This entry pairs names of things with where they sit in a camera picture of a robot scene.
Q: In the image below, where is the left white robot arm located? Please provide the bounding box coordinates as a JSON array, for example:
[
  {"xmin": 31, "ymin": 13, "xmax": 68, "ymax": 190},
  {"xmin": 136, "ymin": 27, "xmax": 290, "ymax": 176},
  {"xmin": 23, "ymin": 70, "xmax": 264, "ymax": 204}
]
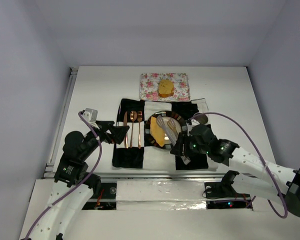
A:
[{"xmin": 25, "ymin": 121, "xmax": 129, "ymax": 240}]

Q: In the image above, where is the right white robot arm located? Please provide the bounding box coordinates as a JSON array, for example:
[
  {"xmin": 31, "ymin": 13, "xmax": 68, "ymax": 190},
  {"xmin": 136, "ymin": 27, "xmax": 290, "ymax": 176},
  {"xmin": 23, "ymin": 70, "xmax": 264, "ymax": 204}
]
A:
[{"xmin": 170, "ymin": 124, "xmax": 300, "ymax": 218}]

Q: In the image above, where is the round brown bread piece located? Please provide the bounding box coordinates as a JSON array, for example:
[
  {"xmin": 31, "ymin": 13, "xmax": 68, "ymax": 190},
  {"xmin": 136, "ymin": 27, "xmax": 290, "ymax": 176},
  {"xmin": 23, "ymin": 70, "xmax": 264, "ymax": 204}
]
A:
[{"xmin": 158, "ymin": 79, "xmax": 174, "ymax": 98}]

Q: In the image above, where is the metal cup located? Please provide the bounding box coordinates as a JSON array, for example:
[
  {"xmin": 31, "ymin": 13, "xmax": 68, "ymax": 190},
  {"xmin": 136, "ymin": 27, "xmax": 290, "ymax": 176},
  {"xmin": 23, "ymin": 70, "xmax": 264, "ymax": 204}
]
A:
[{"xmin": 192, "ymin": 112, "xmax": 209, "ymax": 125}]

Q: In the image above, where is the copper knife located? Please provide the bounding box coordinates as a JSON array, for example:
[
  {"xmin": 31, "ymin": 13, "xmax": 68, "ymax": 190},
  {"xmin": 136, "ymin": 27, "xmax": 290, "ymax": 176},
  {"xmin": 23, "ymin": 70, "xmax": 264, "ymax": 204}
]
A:
[{"xmin": 123, "ymin": 111, "xmax": 129, "ymax": 149}]

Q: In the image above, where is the copper spoon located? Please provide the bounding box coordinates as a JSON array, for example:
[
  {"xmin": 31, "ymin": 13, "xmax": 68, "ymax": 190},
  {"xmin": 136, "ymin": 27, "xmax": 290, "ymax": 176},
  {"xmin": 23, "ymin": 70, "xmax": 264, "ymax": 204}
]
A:
[{"xmin": 129, "ymin": 110, "xmax": 137, "ymax": 148}]

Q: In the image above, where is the black white checkered placemat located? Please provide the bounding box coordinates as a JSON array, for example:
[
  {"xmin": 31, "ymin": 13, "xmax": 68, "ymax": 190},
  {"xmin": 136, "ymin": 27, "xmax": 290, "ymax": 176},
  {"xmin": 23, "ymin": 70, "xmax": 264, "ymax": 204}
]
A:
[{"xmin": 112, "ymin": 98, "xmax": 218, "ymax": 173}]

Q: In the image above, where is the copper fork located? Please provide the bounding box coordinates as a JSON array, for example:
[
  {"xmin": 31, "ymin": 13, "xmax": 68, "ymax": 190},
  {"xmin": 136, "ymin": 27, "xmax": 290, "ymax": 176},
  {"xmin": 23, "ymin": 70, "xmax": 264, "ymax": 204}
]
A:
[{"xmin": 137, "ymin": 110, "xmax": 143, "ymax": 149}]

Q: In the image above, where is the dark rimmed ceramic plate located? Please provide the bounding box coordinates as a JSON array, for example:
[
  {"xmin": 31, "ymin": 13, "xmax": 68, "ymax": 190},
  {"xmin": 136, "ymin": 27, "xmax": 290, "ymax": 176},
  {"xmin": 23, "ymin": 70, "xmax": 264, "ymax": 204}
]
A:
[{"xmin": 144, "ymin": 110, "xmax": 188, "ymax": 150}]

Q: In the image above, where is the floral rectangular tray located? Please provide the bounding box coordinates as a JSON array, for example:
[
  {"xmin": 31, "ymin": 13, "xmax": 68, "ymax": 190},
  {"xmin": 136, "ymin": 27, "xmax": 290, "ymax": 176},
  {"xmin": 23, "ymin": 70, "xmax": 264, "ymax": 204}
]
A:
[{"xmin": 139, "ymin": 72, "xmax": 191, "ymax": 102}]

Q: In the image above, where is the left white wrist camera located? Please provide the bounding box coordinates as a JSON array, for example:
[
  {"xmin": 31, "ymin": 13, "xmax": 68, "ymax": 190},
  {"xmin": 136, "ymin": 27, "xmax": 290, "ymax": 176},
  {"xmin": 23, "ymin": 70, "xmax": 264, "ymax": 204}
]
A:
[{"xmin": 82, "ymin": 108, "xmax": 98, "ymax": 127}]

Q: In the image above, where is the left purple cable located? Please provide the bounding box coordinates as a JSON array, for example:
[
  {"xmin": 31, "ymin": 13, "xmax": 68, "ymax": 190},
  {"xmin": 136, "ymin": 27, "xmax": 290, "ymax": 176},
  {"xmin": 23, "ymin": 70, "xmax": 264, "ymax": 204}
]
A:
[{"xmin": 23, "ymin": 111, "xmax": 103, "ymax": 240}]

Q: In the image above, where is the purple cable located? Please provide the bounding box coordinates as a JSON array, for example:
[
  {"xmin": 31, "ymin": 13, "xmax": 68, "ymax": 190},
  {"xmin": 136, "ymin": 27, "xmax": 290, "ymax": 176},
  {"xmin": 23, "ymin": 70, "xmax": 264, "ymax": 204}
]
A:
[
  {"xmin": 23, "ymin": 111, "xmax": 103, "ymax": 240},
  {"xmin": 189, "ymin": 112, "xmax": 288, "ymax": 218}
]

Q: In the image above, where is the aluminium frame rail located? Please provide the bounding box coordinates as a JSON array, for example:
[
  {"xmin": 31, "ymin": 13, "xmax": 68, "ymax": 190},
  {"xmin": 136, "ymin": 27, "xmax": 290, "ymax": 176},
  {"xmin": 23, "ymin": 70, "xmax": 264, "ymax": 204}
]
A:
[{"xmin": 42, "ymin": 66, "xmax": 79, "ymax": 179}]

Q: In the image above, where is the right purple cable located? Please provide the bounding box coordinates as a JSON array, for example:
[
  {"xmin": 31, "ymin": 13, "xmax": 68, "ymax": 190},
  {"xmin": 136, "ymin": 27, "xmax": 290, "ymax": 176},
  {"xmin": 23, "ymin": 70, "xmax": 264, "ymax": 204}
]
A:
[{"xmin": 189, "ymin": 112, "xmax": 288, "ymax": 218}]

